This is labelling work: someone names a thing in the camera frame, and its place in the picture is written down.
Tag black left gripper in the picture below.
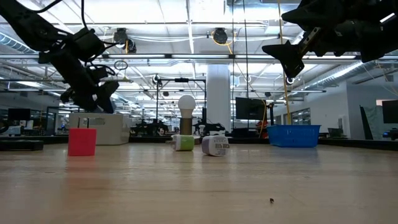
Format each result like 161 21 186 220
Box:
39 46 120 113

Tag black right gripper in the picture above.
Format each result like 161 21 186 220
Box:
262 0 361 78

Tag small red block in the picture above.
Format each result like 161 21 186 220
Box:
67 127 97 157

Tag white light bulb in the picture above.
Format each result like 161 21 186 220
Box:
177 94 197 119

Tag green and white charger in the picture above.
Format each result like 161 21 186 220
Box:
167 133 195 152

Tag purple and white charger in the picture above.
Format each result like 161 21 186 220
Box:
201 134 230 157

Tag grey plastic bin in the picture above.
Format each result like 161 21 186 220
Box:
68 112 131 146

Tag distant black robot rig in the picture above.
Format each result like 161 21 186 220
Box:
192 121 226 137
130 119 175 137

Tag black monitor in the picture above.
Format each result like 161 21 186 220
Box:
235 96 265 121
7 108 31 121
381 100 398 124

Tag blue plastic basket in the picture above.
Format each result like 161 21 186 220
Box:
266 124 322 148

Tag white building column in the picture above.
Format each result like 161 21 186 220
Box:
206 63 232 133

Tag dark leaning panel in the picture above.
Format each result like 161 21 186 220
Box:
359 105 379 140

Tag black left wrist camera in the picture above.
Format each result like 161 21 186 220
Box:
73 27 106 60

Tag yellow cable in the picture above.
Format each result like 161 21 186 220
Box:
277 0 292 126
259 99 269 139

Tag black ceiling cable reel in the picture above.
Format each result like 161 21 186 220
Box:
212 27 229 45
113 27 137 54

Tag black aluminium table frame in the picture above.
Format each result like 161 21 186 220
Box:
0 134 398 152

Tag black stand frame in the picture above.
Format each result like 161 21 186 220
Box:
154 77 208 138

